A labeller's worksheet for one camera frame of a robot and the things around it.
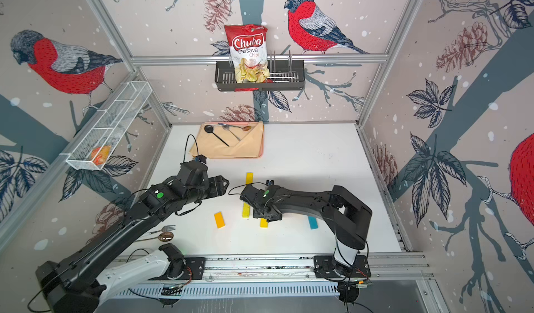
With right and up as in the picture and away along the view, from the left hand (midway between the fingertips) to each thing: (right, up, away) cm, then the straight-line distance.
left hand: (226, 180), depth 75 cm
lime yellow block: (+13, -19, +9) cm, 25 cm away
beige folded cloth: (+5, +12, +36) cm, 38 cm away
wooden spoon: (+1, +22, +43) cm, 48 cm away
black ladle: (-20, +21, +43) cm, 52 cm away
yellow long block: (+5, -16, +13) cm, 21 cm away
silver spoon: (-9, +23, +44) cm, 51 cm away
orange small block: (-6, -19, +11) cm, 23 cm away
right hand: (+13, -16, +10) cm, 23 cm away
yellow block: (+6, -4, +24) cm, 24 cm away
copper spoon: (-26, -24, +7) cm, 37 cm away
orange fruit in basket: (-39, +10, -8) cm, 41 cm away
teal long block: (+34, -20, +9) cm, 40 cm away
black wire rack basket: (+23, +45, +20) cm, 55 cm away
